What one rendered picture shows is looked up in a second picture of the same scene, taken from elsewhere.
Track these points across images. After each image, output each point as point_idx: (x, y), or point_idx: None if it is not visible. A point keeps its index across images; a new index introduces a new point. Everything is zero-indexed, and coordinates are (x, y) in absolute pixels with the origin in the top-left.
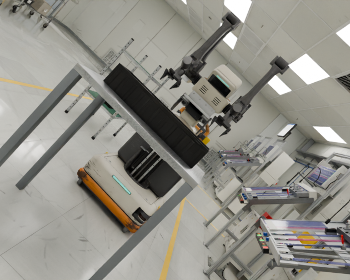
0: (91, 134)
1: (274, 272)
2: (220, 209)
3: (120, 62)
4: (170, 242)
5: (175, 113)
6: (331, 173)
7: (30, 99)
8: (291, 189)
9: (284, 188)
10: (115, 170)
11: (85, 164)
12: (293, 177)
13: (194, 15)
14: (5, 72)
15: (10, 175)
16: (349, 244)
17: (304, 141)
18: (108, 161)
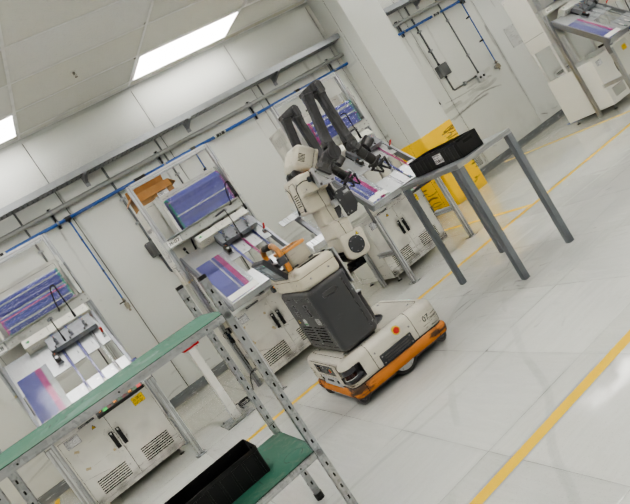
0: None
1: (260, 313)
2: (78, 494)
3: None
4: (312, 387)
5: (344, 217)
6: (55, 277)
7: (486, 434)
8: (70, 339)
9: (57, 355)
10: (406, 300)
11: (436, 317)
12: (56, 327)
13: None
14: (552, 460)
15: (535, 278)
16: (245, 234)
17: None
18: (410, 302)
